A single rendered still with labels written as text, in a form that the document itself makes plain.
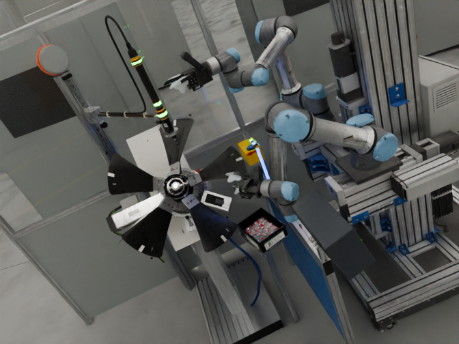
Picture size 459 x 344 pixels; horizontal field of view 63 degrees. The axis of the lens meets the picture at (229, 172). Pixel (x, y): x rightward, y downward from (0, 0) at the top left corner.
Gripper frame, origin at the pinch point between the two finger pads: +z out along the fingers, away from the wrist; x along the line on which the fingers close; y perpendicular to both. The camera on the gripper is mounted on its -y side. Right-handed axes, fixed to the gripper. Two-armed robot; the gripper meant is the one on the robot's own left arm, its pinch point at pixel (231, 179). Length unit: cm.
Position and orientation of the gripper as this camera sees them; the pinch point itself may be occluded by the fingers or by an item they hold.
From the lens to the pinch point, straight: 175.6
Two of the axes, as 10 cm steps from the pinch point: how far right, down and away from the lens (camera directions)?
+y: -5.2, 6.8, -5.1
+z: -7.6, -0.9, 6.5
